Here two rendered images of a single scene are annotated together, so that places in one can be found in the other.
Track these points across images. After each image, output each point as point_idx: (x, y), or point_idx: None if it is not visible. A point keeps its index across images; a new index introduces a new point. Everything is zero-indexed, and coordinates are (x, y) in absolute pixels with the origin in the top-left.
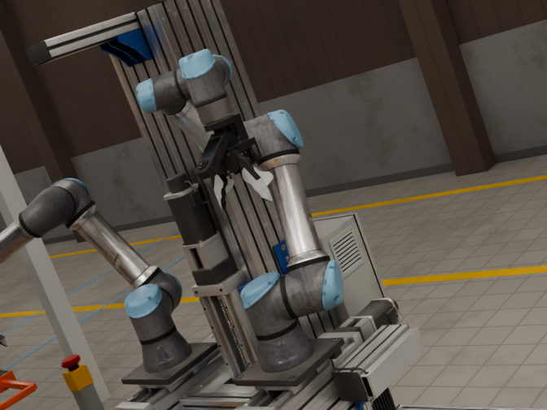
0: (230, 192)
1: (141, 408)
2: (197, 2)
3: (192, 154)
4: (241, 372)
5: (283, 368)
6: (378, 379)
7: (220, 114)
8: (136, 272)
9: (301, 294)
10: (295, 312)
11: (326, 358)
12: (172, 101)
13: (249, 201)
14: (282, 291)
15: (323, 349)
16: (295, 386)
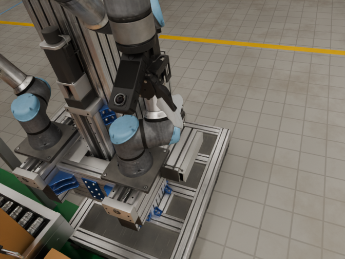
0: (97, 48)
1: (32, 179)
2: None
3: (63, 11)
4: (96, 149)
5: (136, 176)
6: (187, 171)
7: (144, 36)
8: (17, 82)
9: (156, 139)
10: (149, 147)
11: (161, 167)
12: None
13: (109, 52)
14: (142, 136)
15: (159, 159)
16: (147, 193)
